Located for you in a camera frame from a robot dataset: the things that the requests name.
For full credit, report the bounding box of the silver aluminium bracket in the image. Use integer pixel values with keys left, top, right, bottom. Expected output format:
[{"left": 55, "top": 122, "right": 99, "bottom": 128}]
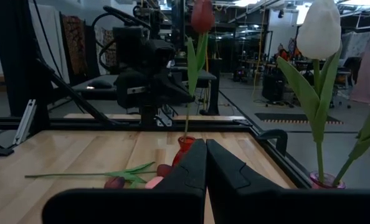
[{"left": 12, "top": 99, "right": 37, "bottom": 146}]

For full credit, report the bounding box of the red glass vase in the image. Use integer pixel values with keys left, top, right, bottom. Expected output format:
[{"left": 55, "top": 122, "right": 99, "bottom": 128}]
[{"left": 171, "top": 136, "right": 197, "bottom": 167}]

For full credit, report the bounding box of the white artificial tulip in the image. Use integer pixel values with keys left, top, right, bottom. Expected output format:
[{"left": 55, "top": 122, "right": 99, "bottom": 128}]
[{"left": 276, "top": 0, "right": 343, "bottom": 184}]

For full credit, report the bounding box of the dark red artificial tulip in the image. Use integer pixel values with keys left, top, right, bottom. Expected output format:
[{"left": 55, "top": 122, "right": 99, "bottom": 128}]
[{"left": 103, "top": 175, "right": 126, "bottom": 190}]

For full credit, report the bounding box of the black striped floor mat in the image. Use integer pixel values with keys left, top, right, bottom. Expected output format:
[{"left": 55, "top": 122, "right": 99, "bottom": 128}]
[{"left": 254, "top": 112, "right": 345, "bottom": 126}]

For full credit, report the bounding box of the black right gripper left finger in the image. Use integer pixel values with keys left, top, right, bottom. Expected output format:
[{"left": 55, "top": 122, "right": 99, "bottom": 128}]
[{"left": 41, "top": 139, "right": 208, "bottom": 224}]

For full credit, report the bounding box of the black table frame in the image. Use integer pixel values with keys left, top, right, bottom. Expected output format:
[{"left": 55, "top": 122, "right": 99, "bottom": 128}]
[{"left": 0, "top": 0, "right": 313, "bottom": 189}]

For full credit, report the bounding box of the purple glass vase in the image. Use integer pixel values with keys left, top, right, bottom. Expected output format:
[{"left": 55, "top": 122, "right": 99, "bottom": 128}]
[{"left": 309, "top": 170, "right": 346, "bottom": 190}]

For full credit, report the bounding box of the black box on wheels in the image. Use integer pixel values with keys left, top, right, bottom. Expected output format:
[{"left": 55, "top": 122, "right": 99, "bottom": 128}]
[{"left": 261, "top": 73, "right": 286, "bottom": 103}]

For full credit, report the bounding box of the black table clamp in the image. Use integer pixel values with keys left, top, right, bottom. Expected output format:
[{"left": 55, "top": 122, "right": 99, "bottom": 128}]
[{"left": 257, "top": 128, "right": 289, "bottom": 157}]

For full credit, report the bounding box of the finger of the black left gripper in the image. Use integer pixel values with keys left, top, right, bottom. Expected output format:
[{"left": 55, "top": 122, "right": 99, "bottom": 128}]
[{"left": 159, "top": 74, "right": 196, "bottom": 105}]

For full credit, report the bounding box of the pink cloth panel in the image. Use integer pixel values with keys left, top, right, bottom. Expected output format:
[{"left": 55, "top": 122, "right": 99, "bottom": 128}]
[{"left": 349, "top": 27, "right": 370, "bottom": 105}]

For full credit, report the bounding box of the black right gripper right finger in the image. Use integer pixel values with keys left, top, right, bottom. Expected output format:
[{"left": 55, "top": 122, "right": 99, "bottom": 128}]
[{"left": 206, "top": 139, "right": 370, "bottom": 224}]

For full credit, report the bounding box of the dark patterned cloth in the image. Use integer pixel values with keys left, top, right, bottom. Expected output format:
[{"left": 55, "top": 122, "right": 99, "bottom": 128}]
[{"left": 61, "top": 14, "right": 88, "bottom": 77}]

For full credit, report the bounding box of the black side table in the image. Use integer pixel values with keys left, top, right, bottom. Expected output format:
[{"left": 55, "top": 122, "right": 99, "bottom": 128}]
[{"left": 168, "top": 58, "right": 221, "bottom": 116}]

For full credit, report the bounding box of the white patterned cloth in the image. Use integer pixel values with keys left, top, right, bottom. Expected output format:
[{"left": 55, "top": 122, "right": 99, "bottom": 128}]
[{"left": 340, "top": 30, "right": 370, "bottom": 60}]

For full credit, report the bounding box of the yellow hanging cable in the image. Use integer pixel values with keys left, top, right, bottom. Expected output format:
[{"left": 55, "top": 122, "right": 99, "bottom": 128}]
[{"left": 251, "top": 0, "right": 267, "bottom": 102}]

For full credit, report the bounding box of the pink artificial tulip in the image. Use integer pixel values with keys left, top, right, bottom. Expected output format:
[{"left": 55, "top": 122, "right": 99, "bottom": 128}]
[{"left": 145, "top": 175, "right": 165, "bottom": 190}]

